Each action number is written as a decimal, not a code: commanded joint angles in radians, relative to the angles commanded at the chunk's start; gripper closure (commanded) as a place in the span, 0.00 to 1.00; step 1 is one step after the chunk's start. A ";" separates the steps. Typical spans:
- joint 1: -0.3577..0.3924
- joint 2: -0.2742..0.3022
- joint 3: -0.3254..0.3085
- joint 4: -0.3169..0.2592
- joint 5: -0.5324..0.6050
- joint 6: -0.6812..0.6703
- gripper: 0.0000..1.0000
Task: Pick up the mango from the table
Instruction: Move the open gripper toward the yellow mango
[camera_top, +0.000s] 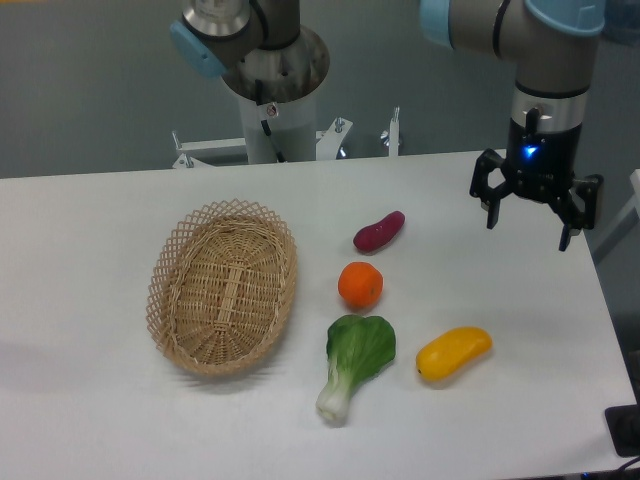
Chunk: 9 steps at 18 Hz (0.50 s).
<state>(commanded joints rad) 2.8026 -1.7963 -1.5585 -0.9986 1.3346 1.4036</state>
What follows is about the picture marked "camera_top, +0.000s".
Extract woven wicker basket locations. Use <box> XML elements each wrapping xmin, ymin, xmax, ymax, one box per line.
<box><xmin>146</xmin><ymin>199</ymin><xmax>297</xmax><ymax>376</ymax></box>

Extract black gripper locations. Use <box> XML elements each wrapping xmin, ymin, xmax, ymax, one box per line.
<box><xmin>469</xmin><ymin>120</ymin><xmax>604</xmax><ymax>252</ymax></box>

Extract green bok choy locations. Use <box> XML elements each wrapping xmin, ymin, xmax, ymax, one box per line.
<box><xmin>316</xmin><ymin>314</ymin><xmax>396</xmax><ymax>425</ymax></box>

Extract white bracket with bolt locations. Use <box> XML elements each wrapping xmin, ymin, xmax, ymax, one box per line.
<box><xmin>380</xmin><ymin>106</ymin><xmax>401</xmax><ymax>157</ymax></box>

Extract orange fruit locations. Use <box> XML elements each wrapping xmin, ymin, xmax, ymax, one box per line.
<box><xmin>337</xmin><ymin>262</ymin><xmax>384</xmax><ymax>309</ymax></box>

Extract yellow mango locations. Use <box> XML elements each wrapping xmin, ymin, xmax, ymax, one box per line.
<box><xmin>415</xmin><ymin>326</ymin><xmax>493</xmax><ymax>382</ymax></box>

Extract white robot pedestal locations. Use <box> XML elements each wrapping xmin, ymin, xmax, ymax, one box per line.
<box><xmin>171</xmin><ymin>25</ymin><xmax>353</xmax><ymax>169</ymax></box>

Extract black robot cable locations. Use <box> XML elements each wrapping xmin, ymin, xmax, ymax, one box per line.
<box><xmin>253</xmin><ymin>78</ymin><xmax>287</xmax><ymax>164</ymax></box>

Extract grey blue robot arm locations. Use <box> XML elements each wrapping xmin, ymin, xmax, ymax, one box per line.
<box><xmin>169</xmin><ymin>1</ymin><xmax>605</xmax><ymax>248</ymax></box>

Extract white frame at right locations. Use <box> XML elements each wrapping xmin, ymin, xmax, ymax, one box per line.
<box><xmin>592</xmin><ymin>169</ymin><xmax>639</xmax><ymax>264</ymax></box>

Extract purple sweet potato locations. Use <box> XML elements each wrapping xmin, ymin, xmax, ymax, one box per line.
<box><xmin>353</xmin><ymin>211</ymin><xmax>406</xmax><ymax>253</ymax></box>

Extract black device at edge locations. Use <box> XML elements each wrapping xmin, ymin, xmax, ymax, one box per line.
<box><xmin>605</xmin><ymin>405</ymin><xmax>639</xmax><ymax>457</ymax></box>

